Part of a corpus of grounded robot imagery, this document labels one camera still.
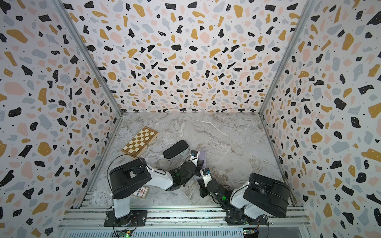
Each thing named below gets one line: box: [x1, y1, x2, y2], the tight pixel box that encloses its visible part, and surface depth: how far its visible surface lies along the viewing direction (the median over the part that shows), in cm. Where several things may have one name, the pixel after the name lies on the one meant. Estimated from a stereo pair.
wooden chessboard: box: [120, 125, 160, 158], surface depth 102 cm
